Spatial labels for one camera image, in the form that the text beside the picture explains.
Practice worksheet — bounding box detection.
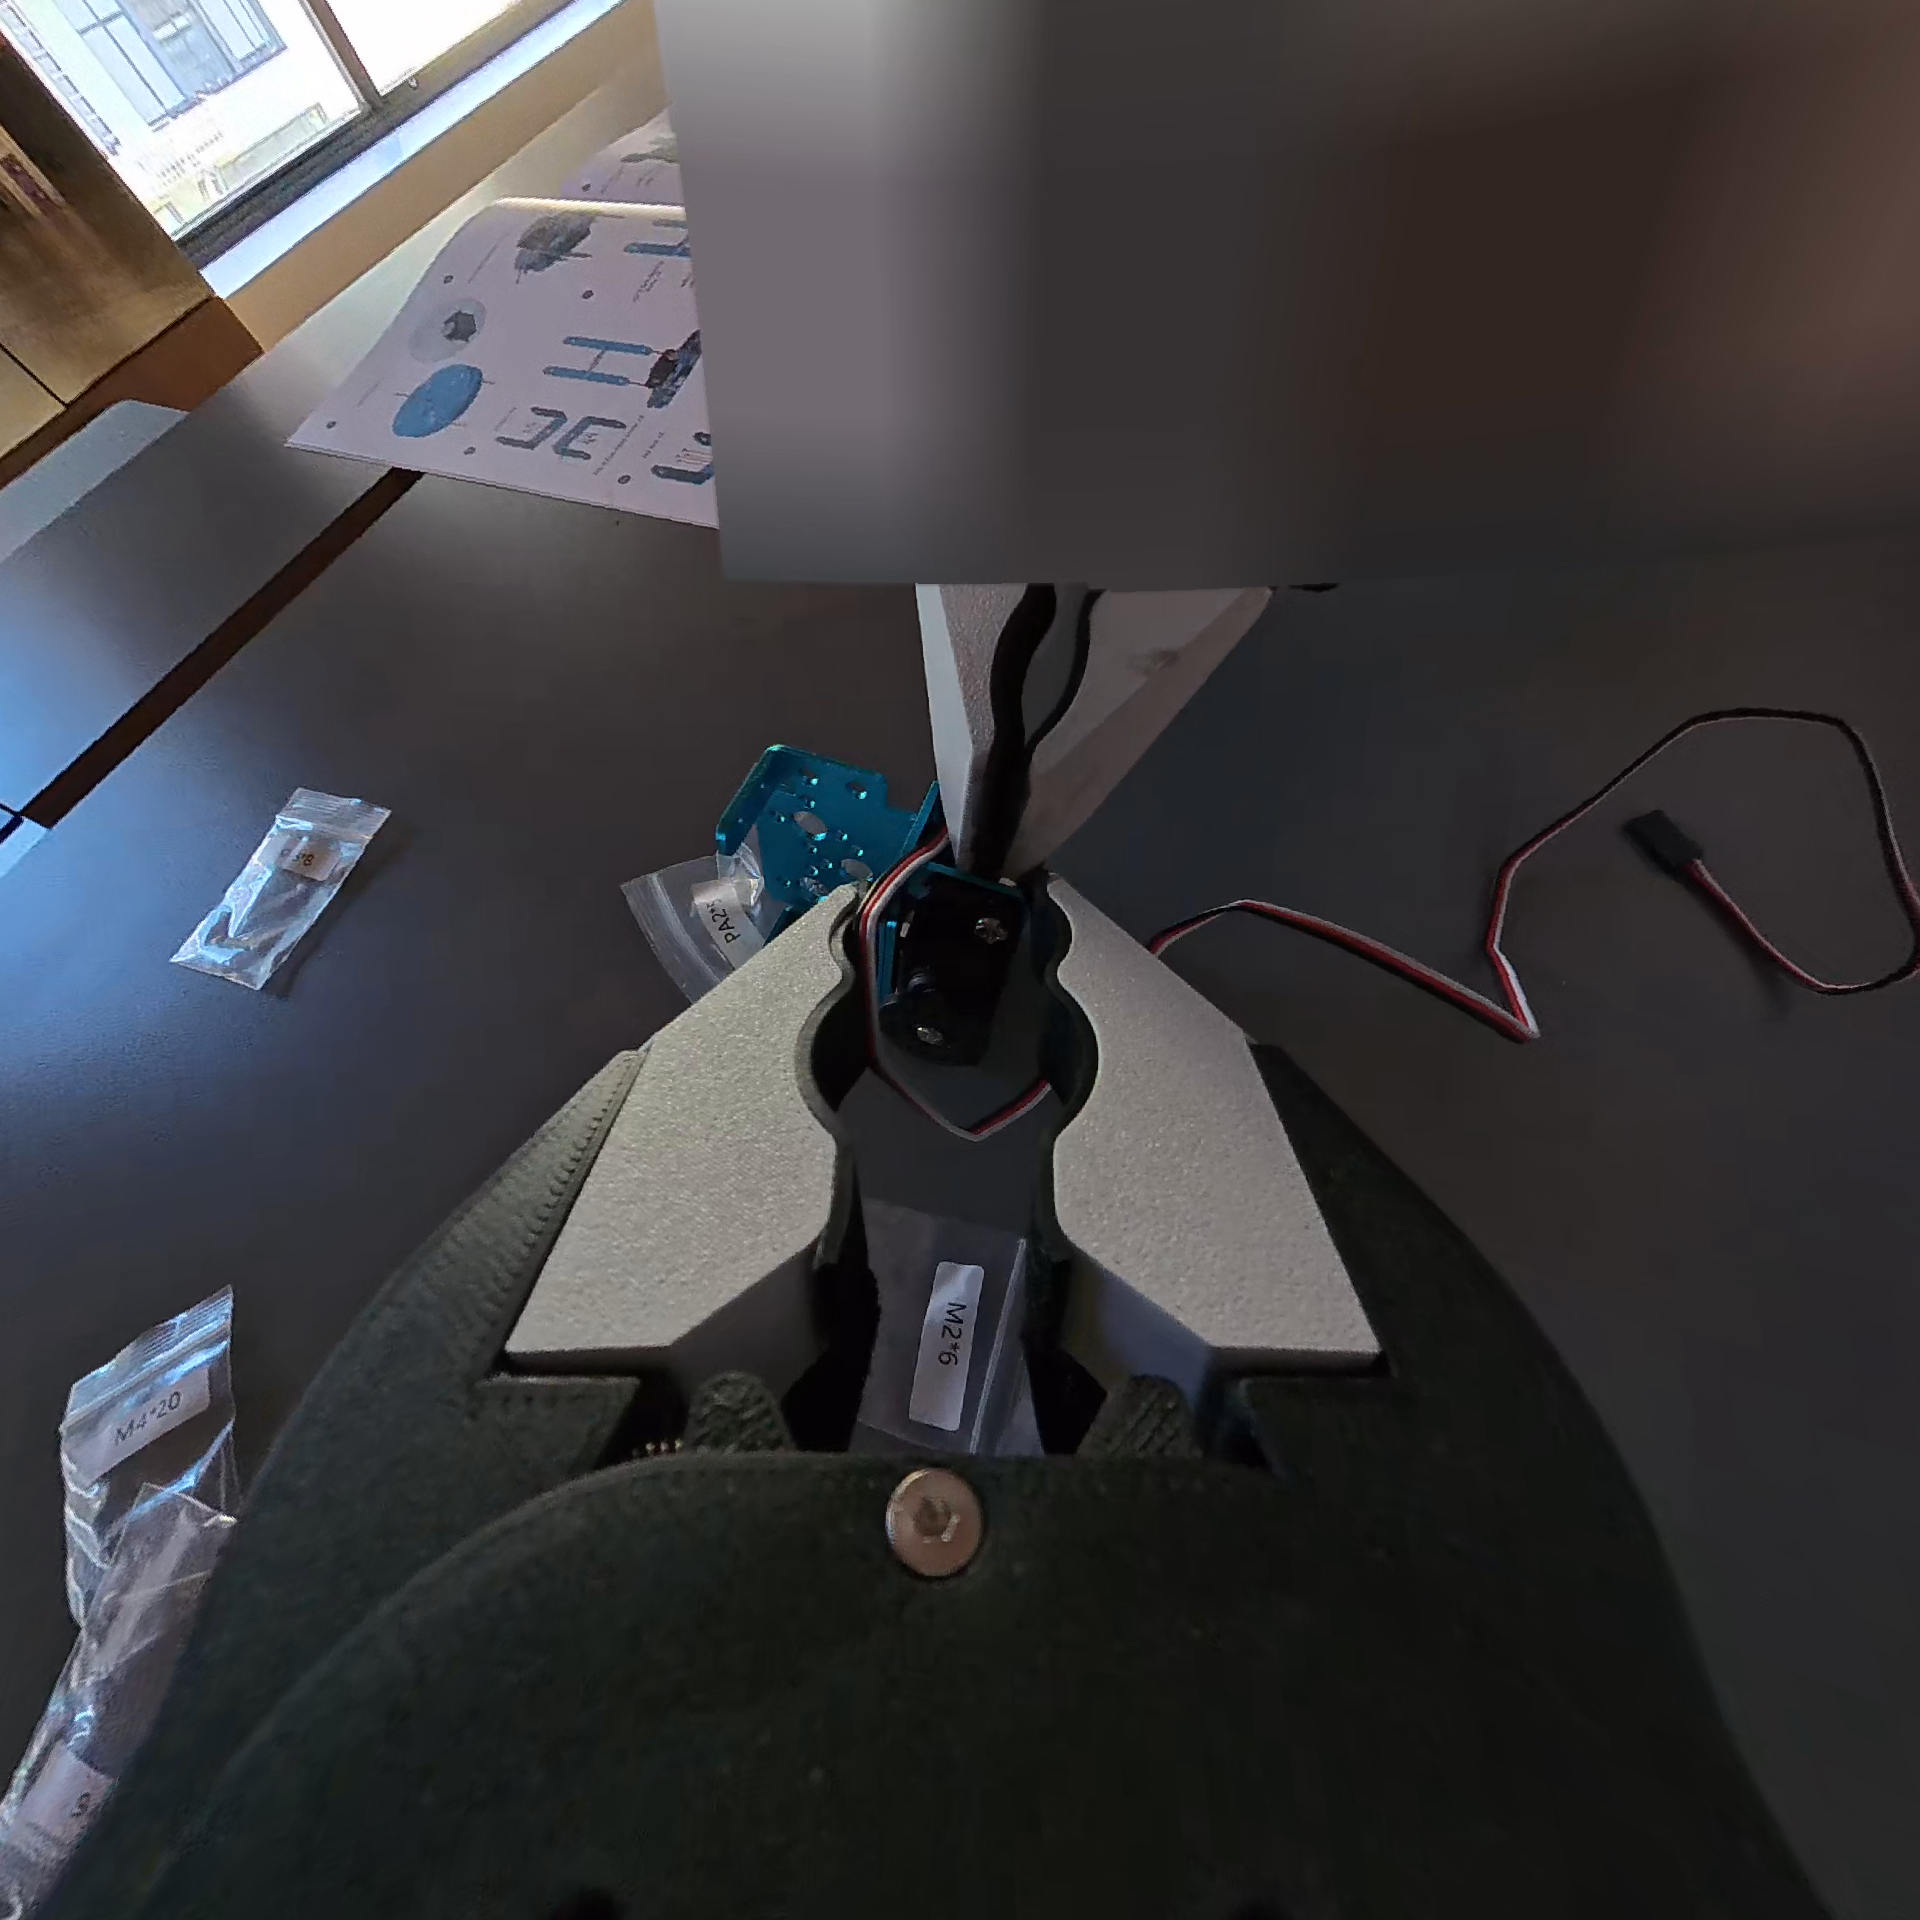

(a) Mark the dark grey desk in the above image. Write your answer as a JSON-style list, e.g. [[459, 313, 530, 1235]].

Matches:
[[0, 75, 1920, 1920]]

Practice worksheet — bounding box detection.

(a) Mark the instruction booklet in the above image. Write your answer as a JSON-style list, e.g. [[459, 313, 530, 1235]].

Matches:
[[286, 112, 722, 528]]

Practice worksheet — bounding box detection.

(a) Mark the red white black servo cable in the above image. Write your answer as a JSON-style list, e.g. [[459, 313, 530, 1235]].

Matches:
[[861, 711, 1920, 1142]]

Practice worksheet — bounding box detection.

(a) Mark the large window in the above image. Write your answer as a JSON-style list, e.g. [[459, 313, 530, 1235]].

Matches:
[[29, 0, 623, 241]]

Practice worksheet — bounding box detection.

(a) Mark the servo with blue bracket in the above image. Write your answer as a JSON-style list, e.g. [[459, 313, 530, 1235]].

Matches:
[[711, 743, 1073, 1134]]

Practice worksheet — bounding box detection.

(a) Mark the clear plastic screw bag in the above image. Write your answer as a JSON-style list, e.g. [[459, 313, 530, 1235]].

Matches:
[[854, 1206, 1038, 1455], [0, 1476, 232, 1900], [621, 852, 782, 1004]]

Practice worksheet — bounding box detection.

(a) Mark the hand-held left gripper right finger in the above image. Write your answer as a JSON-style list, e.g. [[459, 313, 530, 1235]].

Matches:
[[1039, 872, 1384, 1453]]

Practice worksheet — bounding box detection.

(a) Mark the small clear bag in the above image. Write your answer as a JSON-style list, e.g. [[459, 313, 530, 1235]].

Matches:
[[169, 787, 393, 991]]

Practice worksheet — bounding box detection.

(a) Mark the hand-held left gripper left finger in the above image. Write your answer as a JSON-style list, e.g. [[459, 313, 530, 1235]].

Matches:
[[507, 883, 873, 1453]]

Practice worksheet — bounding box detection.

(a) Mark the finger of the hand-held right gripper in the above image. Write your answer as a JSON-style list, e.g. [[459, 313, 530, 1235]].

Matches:
[[914, 583, 1039, 869], [1005, 585, 1278, 880]]

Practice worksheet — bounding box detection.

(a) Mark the long clear screw bag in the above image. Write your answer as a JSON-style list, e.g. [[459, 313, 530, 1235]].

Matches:
[[58, 1287, 241, 1622]]

